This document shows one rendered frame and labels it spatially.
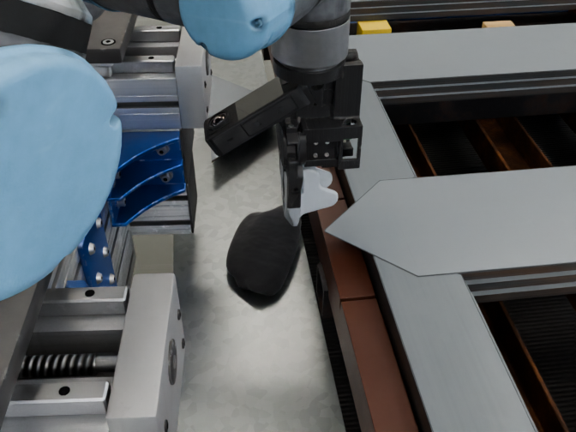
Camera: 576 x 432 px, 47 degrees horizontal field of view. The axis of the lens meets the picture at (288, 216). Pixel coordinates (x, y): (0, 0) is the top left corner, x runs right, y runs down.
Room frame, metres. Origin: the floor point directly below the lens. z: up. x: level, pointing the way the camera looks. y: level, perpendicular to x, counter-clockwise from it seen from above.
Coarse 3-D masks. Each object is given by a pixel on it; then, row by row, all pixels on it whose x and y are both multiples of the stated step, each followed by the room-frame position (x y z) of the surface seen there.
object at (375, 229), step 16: (368, 192) 0.68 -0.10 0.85; (384, 192) 0.68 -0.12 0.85; (352, 208) 0.65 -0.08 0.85; (368, 208) 0.65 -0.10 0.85; (384, 208) 0.65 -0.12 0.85; (352, 224) 0.62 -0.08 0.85; (368, 224) 0.62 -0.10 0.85; (384, 224) 0.62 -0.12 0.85; (368, 240) 0.59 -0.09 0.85; (384, 240) 0.59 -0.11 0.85; (400, 240) 0.59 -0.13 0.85; (384, 256) 0.56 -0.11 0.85; (400, 256) 0.56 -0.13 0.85; (416, 272) 0.53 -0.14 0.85
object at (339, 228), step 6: (342, 216) 0.63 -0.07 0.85; (336, 222) 0.62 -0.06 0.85; (342, 222) 0.62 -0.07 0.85; (330, 228) 0.61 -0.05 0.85; (336, 228) 0.61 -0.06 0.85; (342, 228) 0.61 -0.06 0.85; (348, 228) 0.61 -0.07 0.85; (330, 234) 0.60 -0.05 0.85; (336, 234) 0.60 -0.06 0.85; (342, 234) 0.60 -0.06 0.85; (348, 234) 0.60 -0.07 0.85; (342, 240) 0.59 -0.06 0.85; (348, 240) 0.59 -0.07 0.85; (354, 246) 0.58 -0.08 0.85
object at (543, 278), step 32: (416, 0) 1.33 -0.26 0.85; (448, 0) 1.34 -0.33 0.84; (480, 0) 1.35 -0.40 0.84; (512, 0) 1.35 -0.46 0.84; (544, 0) 1.36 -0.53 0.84; (384, 96) 0.97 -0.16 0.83; (416, 96) 0.97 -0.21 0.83; (448, 96) 0.98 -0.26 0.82; (480, 96) 0.98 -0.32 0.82; (512, 96) 0.99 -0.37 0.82; (480, 288) 0.53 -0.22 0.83; (512, 288) 0.53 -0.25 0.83; (544, 288) 0.53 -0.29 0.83; (384, 320) 0.49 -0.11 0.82; (416, 384) 0.39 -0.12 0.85; (416, 416) 0.37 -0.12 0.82
